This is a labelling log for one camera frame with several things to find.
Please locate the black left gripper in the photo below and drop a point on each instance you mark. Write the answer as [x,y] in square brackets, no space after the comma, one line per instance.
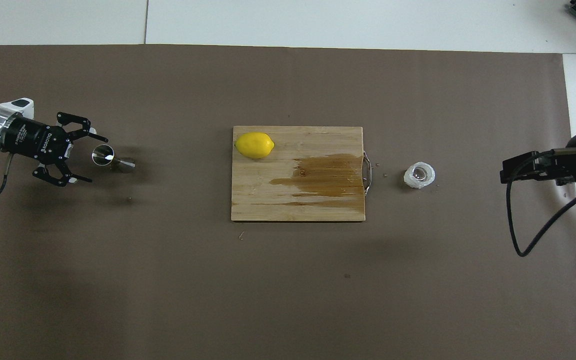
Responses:
[35,140]

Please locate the steel double jigger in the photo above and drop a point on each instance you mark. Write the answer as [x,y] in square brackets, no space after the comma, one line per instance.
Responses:
[103,154]

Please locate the yellow lemon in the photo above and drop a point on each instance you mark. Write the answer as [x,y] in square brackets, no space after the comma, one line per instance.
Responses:
[254,145]

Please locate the wooden cutting board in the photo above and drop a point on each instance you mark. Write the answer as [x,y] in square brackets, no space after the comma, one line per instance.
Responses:
[268,200]

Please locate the brown paper table mat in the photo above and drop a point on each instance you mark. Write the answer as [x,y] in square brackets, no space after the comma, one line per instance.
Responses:
[268,290]

